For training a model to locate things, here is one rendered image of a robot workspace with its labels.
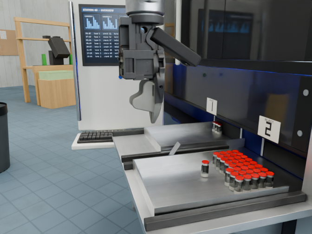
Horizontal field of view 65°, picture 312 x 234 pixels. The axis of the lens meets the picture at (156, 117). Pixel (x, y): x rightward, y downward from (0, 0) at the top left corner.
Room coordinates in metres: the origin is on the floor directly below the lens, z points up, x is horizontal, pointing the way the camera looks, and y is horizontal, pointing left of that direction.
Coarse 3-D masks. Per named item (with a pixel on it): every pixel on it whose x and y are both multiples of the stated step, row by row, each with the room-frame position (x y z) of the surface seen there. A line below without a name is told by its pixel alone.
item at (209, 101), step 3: (207, 99) 1.04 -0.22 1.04; (210, 99) 1.02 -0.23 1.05; (213, 99) 0.99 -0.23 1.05; (207, 102) 1.04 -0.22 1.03; (210, 102) 1.01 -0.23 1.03; (213, 102) 0.99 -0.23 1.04; (216, 102) 0.97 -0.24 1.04; (207, 105) 1.04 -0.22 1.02; (210, 105) 1.01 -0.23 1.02; (213, 105) 0.99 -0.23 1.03; (216, 105) 0.97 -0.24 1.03; (207, 108) 1.04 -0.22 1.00; (210, 108) 1.01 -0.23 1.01; (213, 108) 0.99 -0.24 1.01; (216, 108) 0.96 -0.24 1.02; (210, 111) 1.01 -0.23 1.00; (213, 111) 0.99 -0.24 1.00
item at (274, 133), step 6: (264, 120) 0.70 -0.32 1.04; (270, 120) 0.67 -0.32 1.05; (264, 126) 0.69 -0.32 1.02; (276, 126) 0.65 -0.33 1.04; (258, 132) 0.72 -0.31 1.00; (264, 132) 0.69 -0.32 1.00; (270, 132) 0.67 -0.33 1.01; (276, 132) 0.65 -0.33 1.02; (270, 138) 0.67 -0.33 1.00; (276, 138) 0.64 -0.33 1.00
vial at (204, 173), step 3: (201, 165) 0.66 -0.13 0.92; (204, 165) 0.65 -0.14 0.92; (207, 165) 0.65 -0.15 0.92; (201, 168) 0.65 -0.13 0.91; (204, 168) 0.65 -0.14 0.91; (207, 168) 0.65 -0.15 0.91; (201, 171) 0.65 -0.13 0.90; (204, 171) 0.65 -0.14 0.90; (207, 171) 0.65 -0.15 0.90; (201, 174) 0.65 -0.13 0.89; (204, 174) 0.65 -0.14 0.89; (207, 174) 0.65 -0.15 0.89
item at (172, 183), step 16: (144, 160) 0.71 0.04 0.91; (160, 160) 0.72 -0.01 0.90; (176, 160) 0.74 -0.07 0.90; (192, 160) 0.75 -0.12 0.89; (208, 160) 0.77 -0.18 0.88; (144, 176) 0.65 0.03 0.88; (160, 176) 0.65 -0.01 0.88; (176, 176) 0.65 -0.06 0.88; (192, 176) 0.65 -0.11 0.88; (208, 176) 0.65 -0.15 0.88; (144, 192) 0.54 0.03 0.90; (160, 192) 0.57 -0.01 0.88; (176, 192) 0.57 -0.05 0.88; (192, 192) 0.57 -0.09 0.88; (208, 192) 0.57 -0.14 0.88; (224, 192) 0.57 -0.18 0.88; (256, 192) 0.52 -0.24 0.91; (272, 192) 0.53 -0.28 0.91; (160, 208) 0.46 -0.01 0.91; (176, 208) 0.47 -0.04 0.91; (192, 208) 0.48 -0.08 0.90
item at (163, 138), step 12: (144, 132) 1.05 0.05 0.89; (156, 132) 1.07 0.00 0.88; (168, 132) 1.08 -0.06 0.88; (180, 132) 1.08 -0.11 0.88; (192, 132) 1.08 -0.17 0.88; (204, 132) 1.08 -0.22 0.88; (156, 144) 0.86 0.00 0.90; (168, 144) 0.92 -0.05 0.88; (192, 144) 0.84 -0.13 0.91; (204, 144) 0.86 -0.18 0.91; (216, 144) 0.87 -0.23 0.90; (228, 144) 0.88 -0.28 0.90; (240, 144) 0.90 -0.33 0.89
